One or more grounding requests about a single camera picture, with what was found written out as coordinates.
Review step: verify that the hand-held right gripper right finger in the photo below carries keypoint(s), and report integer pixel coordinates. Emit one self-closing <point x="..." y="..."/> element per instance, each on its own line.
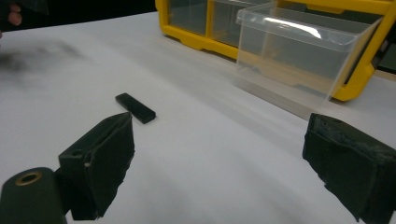
<point x="351" y="165"/>

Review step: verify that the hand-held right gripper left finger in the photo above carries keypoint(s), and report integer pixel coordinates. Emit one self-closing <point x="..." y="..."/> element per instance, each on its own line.
<point x="102" y="161"/>

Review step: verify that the small black rectangular block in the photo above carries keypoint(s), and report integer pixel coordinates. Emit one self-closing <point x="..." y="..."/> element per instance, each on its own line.
<point x="136" y="107"/>

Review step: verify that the yellow drawer cabinet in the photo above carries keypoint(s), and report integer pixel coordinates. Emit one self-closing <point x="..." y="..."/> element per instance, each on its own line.
<point x="358" y="46"/>

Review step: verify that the clear plastic drawer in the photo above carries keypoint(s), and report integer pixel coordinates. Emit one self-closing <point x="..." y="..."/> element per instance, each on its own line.
<point x="292" y="53"/>

